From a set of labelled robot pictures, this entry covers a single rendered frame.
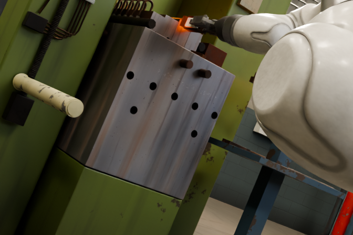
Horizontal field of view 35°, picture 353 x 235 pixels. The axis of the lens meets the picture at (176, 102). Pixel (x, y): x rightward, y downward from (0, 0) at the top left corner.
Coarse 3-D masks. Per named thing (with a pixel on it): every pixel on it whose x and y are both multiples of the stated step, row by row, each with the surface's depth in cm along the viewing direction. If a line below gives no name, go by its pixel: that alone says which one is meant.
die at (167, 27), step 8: (128, 16) 186; (144, 16) 177; (152, 16) 174; (160, 16) 176; (168, 16) 177; (160, 24) 176; (168, 24) 177; (176, 24) 179; (160, 32) 176; (168, 32) 178; (176, 32) 180; (184, 32) 181; (192, 32) 183; (176, 40) 180; (184, 40) 182; (192, 40) 183; (192, 48) 184
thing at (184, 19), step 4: (184, 16) 179; (188, 16) 179; (192, 16) 177; (184, 20) 178; (180, 24) 179; (184, 24) 179; (184, 28) 178; (188, 28) 176; (192, 28) 174; (196, 28) 172; (200, 28) 172; (196, 32) 176; (200, 32) 174
